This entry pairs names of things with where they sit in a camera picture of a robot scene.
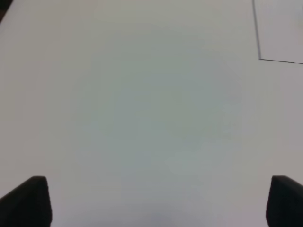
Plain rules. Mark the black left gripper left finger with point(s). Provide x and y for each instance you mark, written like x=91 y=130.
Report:
x=28 y=205

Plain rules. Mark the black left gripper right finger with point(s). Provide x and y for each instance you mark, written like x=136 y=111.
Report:
x=285 y=203

